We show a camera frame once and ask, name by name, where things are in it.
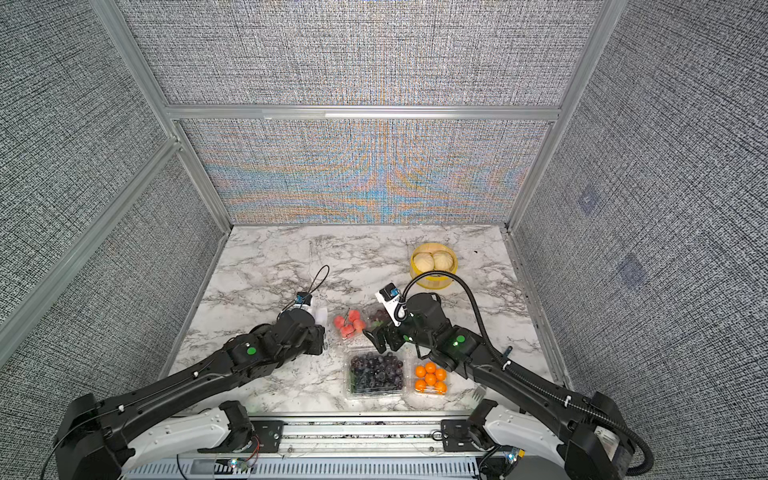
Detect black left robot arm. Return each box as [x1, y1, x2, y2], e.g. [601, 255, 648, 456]
[50, 308, 325, 479]

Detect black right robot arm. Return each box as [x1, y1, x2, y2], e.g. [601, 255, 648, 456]
[364, 285, 655, 479]

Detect clear box mixed grapes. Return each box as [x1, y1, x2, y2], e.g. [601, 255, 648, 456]
[363, 302, 397, 337]

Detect clear box red strawberries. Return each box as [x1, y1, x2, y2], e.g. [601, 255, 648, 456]
[328, 307, 367, 343]

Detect clear box dark grapes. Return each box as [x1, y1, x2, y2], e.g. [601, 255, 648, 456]
[343, 348, 407, 399]

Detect clear box orange kumquats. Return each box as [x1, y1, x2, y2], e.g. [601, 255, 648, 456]
[408, 361, 450, 396]

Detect left steamed bun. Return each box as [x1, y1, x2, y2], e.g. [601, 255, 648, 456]
[413, 252, 435, 272]

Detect steamed bun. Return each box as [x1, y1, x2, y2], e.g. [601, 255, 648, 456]
[432, 250, 455, 271]
[413, 252, 435, 272]

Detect yellow bamboo steamer basket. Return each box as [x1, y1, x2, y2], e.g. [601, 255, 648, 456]
[410, 243, 458, 290]

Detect right steamed bun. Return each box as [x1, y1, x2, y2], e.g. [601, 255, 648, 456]
[432, 250, 455, 271]

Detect aluminium front rail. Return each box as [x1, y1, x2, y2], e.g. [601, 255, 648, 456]
[143, 413, 619, 480]

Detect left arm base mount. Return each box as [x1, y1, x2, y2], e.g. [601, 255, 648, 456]
[241, 419, 285, 454]

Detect green handled fork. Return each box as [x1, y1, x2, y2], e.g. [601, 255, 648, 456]
[471, 385, 487, 402]

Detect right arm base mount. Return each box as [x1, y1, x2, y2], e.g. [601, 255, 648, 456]
[440, 419, 480, 453]

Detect grey perforated cable tray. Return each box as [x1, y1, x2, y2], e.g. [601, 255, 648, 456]
[124, 457, 479, 479]

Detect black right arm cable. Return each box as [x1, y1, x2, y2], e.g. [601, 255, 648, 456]
[398, 269, 655, 478]

